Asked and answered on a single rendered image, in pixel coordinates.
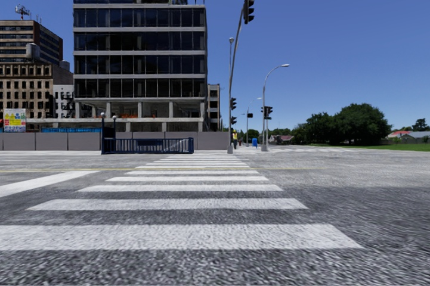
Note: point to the dark stairway railing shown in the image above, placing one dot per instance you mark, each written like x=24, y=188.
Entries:
x=146, y=146

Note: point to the tan brick building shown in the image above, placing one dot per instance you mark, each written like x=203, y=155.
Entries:
x=21, y=89

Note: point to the trees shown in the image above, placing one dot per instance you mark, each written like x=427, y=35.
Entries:
x=350, y=125

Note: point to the person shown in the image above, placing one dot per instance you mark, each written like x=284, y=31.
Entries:
x=235, y=137

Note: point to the grey concrete fence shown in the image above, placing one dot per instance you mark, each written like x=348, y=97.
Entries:
x=50, y=141

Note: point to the tree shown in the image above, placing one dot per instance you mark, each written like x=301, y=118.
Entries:
x=421, y=124

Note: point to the low brown house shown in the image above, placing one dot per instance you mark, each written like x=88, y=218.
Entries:
x=281, y=139

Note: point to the red roofed house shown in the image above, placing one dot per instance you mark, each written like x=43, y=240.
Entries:
x=398, y=134

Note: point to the pale concrete building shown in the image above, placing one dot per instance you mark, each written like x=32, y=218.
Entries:
x=214, y=107

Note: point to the traffic light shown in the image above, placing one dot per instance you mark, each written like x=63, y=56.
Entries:
x=263, y=118
x=230, y=107
x=247, y=125

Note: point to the brown office building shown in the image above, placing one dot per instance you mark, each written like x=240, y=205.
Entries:
x=14, y=39

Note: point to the white building with fire stairs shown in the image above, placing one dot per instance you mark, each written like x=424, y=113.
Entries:
x=62, y=102

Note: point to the glass tower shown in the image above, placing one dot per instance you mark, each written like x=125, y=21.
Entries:
x=139, y=53

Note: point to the blue letter box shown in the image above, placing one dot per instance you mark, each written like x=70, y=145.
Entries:
x=254, y=142

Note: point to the colourful billboard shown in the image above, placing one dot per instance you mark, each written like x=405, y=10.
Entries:
x=14, y=120

